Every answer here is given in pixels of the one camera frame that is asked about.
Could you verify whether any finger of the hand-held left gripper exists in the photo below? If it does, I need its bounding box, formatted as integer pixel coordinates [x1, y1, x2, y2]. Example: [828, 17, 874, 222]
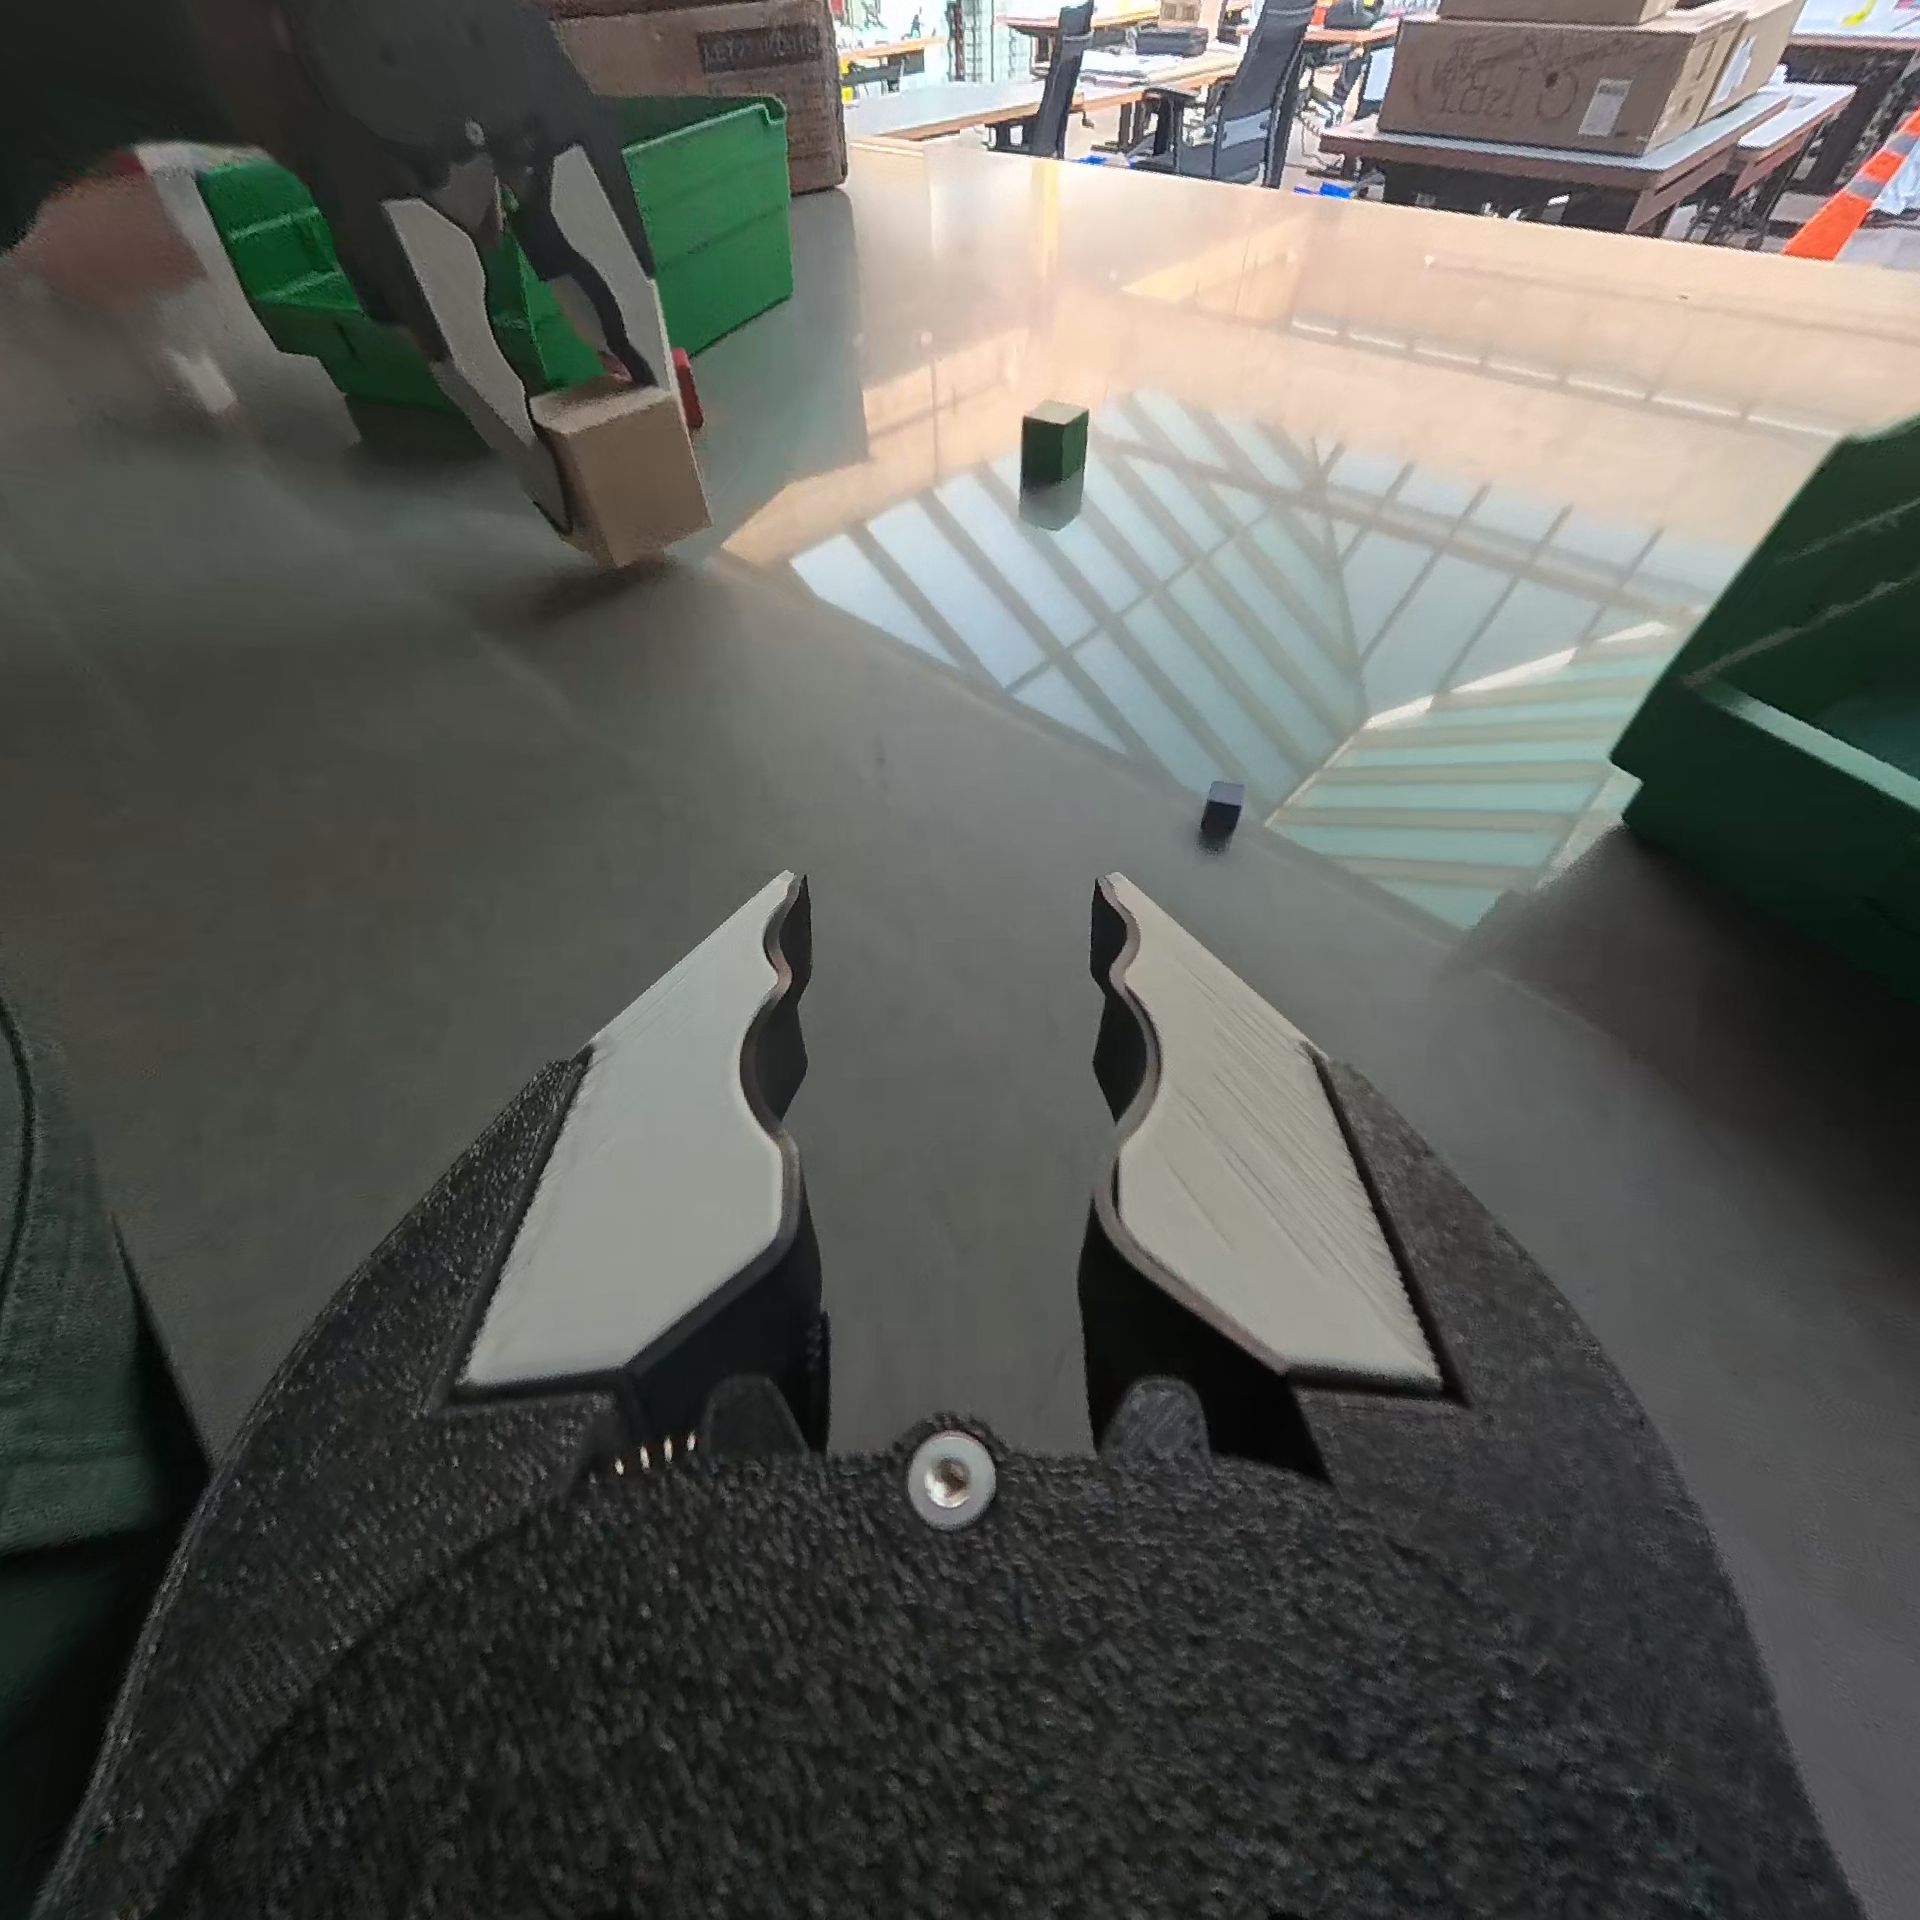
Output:
[380, 193, 575, 538]
[513, 146, 680, 395]

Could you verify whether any person's left forearm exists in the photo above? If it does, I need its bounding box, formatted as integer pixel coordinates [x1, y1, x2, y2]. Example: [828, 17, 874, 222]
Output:
[0, 0, 324, 249]

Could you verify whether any big brown cardboard box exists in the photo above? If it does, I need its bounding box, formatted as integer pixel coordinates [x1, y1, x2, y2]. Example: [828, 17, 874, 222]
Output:
[556, 0, 848, 198]

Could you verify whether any long wooden desk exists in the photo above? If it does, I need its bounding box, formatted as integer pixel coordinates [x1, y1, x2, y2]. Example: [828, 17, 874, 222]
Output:
[848, 46, 1248, 146]

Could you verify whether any green plastic bin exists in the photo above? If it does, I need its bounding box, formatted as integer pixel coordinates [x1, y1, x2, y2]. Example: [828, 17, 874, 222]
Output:
[194, 97, 798, 414]
[1612, 422, 1920, 993]

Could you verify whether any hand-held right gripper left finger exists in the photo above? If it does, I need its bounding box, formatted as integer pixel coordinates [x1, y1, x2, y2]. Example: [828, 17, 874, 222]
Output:
[453, 871, 831, 1465]

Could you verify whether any person's left hand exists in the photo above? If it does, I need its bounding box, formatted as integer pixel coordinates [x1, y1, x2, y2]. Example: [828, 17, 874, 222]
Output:
[16, 154, 201, 298]

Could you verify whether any large plain wooden cube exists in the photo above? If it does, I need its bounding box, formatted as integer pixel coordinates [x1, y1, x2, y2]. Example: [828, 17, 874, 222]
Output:
[527, 376, 710, 572]

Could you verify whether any orange traffic cone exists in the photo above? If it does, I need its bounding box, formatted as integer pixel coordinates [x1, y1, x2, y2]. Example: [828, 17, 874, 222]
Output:
[1785, 113, 1920, 262]

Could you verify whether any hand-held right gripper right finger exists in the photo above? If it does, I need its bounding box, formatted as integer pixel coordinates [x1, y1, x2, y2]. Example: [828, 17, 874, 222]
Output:
[1078, 874, 1444, 1481]

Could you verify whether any large scribbled cardboard box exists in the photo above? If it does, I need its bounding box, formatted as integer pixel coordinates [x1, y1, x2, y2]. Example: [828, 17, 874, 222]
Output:
[1376, 0, 1748, 155]

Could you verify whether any person's green clothing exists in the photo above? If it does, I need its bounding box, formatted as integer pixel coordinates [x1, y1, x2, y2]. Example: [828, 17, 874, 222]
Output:
[0, 990, 202, 1920]

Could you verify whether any black office chair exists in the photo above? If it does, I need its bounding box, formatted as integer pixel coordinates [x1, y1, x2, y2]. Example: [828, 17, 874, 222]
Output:
[989, 0, 1096, 160]
[1141, 0, 1313, 191]

